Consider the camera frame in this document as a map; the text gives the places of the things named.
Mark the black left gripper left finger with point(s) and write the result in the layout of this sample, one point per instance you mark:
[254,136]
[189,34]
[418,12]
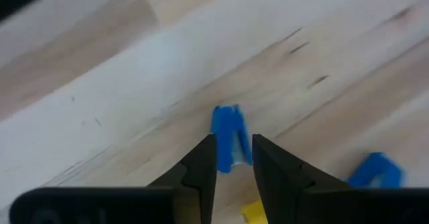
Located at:
[134,207]

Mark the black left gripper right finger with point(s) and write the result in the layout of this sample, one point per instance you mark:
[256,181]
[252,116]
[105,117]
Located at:
[335,207]

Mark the blue mini stapler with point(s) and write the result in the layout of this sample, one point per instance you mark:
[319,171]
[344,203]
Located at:
[375,165]
[226,133]

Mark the yellow mini stapler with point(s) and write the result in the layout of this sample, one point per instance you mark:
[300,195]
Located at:
[253,214]

